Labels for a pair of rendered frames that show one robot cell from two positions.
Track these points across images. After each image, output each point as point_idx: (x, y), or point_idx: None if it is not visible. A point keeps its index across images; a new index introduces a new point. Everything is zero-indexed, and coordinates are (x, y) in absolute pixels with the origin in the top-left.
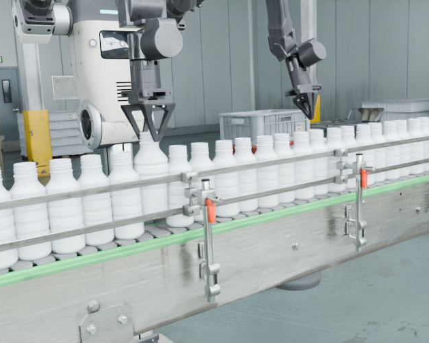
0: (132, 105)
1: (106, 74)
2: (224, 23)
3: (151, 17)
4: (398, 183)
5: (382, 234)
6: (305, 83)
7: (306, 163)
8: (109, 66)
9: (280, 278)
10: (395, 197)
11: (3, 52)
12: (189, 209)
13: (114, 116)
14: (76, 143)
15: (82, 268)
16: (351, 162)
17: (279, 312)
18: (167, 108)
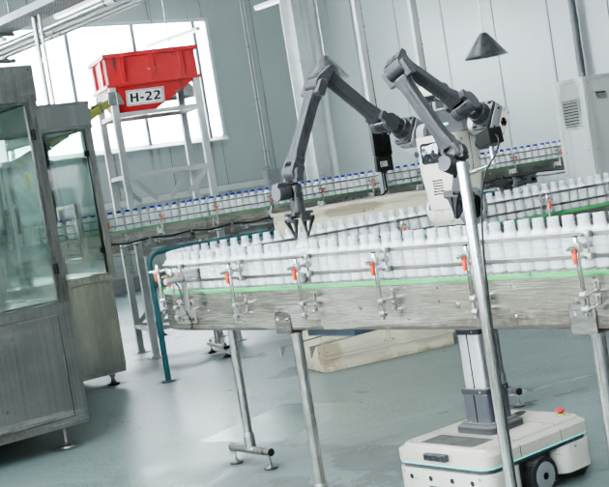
0: (304, 217)
1: (426, 176)
2: None
3: (291, 178)
4: (433, 278)
5: (424, 317)
6: (451, 188)
7: (368, 255)
8: (427, 169)
9: (354, 325)
10: (431, 289)
11: None
12: (304, 272)
13: (433, 206)
14: None
15: (273, 291)
16: (404, 258)
17: None
18: (292, 222)
